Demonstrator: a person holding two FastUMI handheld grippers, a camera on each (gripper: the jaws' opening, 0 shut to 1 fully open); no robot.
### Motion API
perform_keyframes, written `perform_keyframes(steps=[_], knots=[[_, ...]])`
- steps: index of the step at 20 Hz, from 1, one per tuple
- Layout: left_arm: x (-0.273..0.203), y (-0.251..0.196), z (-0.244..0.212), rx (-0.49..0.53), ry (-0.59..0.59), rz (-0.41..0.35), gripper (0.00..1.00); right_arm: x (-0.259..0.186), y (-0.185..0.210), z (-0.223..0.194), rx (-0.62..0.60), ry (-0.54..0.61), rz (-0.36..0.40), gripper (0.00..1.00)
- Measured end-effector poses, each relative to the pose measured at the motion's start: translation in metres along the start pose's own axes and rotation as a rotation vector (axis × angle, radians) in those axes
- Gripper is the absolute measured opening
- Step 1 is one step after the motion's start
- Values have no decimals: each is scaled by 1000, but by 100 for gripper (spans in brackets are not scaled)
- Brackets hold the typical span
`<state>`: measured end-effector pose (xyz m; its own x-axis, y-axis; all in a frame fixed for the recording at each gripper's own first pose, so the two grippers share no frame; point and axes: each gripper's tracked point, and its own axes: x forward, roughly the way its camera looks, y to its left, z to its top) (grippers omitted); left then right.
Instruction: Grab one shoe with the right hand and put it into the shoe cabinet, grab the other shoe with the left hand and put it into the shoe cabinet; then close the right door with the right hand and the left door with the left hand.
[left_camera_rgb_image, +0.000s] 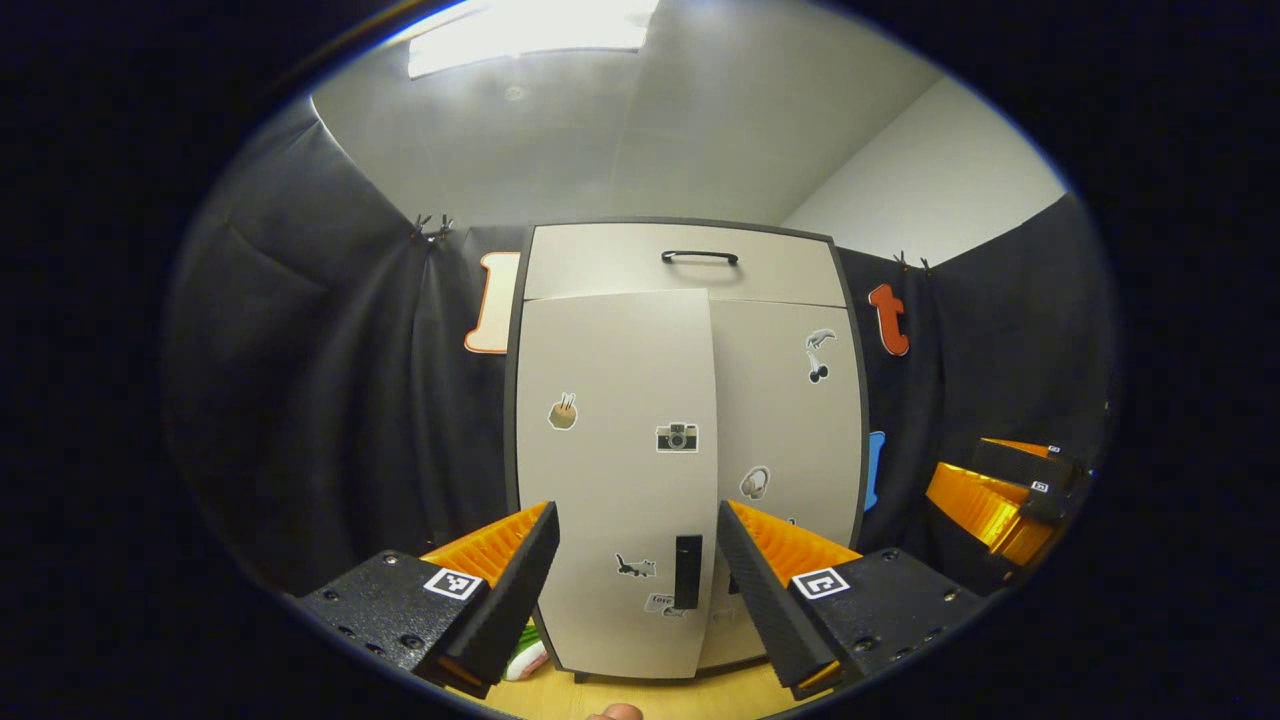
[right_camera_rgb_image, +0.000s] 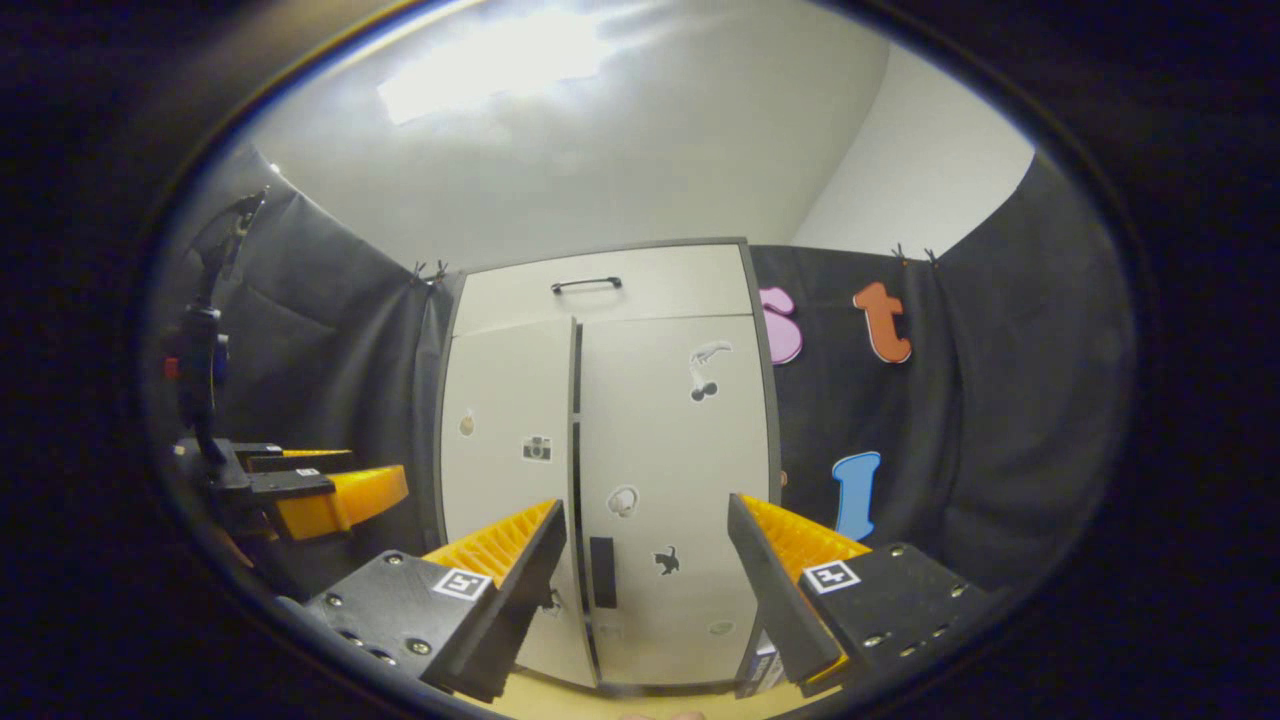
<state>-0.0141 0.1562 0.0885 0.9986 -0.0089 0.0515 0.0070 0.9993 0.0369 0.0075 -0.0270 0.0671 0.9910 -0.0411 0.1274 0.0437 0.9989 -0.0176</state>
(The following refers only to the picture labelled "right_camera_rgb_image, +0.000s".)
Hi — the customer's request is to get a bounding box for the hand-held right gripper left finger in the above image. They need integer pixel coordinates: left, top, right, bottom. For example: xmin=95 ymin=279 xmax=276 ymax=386
xmin=275 ymin=497 xmax=567 ymax=704

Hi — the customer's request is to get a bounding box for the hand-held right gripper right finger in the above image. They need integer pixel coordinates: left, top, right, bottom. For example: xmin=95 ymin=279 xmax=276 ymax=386
xmin=727 ymin=492 xmax=993 ymax=701

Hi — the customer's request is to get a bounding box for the white cabinet door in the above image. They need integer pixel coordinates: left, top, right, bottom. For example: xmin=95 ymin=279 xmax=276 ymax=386
xmin=578 ymin=315 xmax=776 ymax=689
xmin=438 ymin=318 xmax=601 ymax=689

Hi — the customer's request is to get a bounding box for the white shoe cabinet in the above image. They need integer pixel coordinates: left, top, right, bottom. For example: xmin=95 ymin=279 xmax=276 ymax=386
xmin=432 ymin=237 xmax=786 ymax=696

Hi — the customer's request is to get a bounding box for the white cabinet drawer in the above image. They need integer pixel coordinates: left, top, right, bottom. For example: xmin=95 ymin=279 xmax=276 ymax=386
xmin=452 ymin=243 xmax=756 ymax=338

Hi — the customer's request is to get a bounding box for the dark printed box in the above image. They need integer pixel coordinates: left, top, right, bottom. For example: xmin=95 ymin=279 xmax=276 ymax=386
xmin=735 ymin=630 xmax=791 ymax=699

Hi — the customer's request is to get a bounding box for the ceiling light panel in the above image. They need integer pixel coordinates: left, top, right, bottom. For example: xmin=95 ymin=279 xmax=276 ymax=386
xmin=375 ymin=10 xmax=616 ymax=126

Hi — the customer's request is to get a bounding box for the black door handle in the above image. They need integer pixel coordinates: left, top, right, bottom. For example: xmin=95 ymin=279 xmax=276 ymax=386
xmin=589 ymin=536 xmax=618 ymax=609

